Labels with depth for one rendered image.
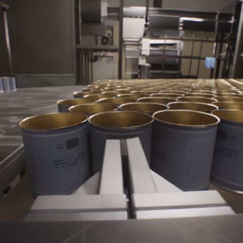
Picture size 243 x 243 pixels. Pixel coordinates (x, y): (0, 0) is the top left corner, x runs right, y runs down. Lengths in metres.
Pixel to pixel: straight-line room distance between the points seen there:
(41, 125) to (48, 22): 2.87
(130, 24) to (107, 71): 0.89
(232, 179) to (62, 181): 0.18
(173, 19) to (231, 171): 3.34
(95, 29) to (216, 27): 2.12
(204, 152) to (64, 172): 0.14
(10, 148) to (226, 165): 0.30
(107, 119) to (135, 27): 3.18
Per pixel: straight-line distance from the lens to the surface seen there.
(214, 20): 3.79
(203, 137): 0.18
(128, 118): 0.22
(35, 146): 0.17
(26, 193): 0.23
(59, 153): 0.17
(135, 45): 3.36
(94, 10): 2.71
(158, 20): 3.41
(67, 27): 2.97
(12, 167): 0.31
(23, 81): 1.46
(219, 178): 0.23
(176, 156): 0.18
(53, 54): 2.98
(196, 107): 0.30
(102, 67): 3.13
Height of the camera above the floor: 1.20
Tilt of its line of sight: 16 degrees down
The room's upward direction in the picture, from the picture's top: 2 degrees clockwise
